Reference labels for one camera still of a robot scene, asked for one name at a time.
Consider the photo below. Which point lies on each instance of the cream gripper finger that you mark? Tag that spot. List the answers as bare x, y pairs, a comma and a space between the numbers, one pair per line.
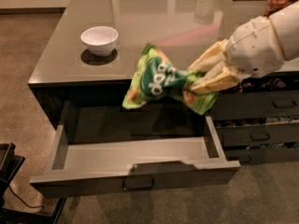
212, 56
218, 79

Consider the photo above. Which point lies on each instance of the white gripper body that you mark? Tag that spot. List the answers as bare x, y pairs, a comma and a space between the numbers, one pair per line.
253, 48

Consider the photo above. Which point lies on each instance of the green rice chip bag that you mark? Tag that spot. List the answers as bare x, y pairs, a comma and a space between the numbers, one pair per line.
156, 77

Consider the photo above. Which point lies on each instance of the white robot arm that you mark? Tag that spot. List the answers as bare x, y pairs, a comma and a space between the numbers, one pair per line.
286, 27

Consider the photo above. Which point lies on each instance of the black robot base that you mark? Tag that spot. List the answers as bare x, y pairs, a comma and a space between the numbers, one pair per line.
10, 164

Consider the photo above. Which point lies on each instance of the right upper grey drawer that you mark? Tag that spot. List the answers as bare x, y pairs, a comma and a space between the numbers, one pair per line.
251, 105

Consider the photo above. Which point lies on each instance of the right middle grey drawer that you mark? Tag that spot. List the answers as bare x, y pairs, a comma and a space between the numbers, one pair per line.
234, 136

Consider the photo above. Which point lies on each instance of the right bottom grey drawer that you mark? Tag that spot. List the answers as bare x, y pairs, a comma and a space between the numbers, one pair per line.
259, 155

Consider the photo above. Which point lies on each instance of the open grey top drawer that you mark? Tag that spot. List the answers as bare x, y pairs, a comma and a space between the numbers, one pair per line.
96, 147

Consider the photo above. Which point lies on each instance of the white ceramic bowl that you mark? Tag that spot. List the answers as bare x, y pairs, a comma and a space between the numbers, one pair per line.
100, 40

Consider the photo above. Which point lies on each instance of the grey kitchen counter cabinet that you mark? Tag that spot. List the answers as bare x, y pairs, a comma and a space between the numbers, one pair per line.
182, 29

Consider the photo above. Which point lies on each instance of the metal drawer handle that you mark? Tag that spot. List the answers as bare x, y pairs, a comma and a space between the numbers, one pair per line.
138, 184

